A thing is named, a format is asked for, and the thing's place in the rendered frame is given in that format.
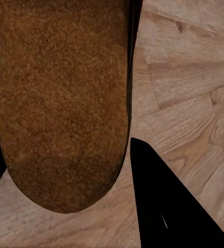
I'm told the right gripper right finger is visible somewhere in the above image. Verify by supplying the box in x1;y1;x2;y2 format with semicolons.
130;137;224;248

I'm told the sandal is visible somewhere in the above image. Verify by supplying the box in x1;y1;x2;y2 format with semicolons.
0;0;143;214

